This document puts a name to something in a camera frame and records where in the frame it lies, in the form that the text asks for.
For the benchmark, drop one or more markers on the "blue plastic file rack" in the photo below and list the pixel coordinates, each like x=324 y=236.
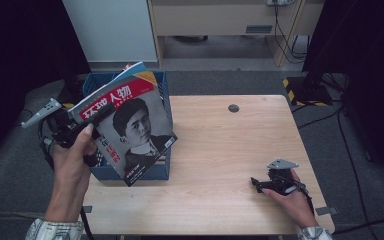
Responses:
x=161 y=171

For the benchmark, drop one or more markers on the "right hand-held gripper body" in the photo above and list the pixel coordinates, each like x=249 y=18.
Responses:
x=281 y=181

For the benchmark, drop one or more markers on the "dark curtain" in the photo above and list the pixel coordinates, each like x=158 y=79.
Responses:
x=20 y=66
x=370 y=66

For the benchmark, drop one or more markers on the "magazine with portrait cover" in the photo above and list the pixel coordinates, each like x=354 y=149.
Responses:
x=136 y=126

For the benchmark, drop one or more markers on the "light wooden desk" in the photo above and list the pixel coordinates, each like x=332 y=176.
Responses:
x=213 y=18

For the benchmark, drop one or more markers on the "white cabinet panel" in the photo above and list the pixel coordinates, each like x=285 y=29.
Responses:
x=113 y=30

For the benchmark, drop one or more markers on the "grey tape piece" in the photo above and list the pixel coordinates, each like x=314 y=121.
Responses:
x=326 y=210
x=87 y=209

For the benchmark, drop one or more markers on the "dark round table grommet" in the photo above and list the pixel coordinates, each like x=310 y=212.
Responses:
x=233 y=108

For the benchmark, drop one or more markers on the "white power strip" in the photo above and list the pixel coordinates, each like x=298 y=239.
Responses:
x=280 y=2

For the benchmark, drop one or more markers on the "person's left hand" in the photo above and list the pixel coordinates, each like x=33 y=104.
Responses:
x=71 y=163

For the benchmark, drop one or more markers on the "person's right hand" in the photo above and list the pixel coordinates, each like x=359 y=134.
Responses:
x=296 y=205

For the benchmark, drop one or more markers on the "black stand base striped tape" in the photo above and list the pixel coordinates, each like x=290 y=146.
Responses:
x=67 y=96
x=308 y=91

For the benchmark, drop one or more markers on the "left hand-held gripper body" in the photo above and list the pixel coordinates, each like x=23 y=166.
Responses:
x=61 y=128

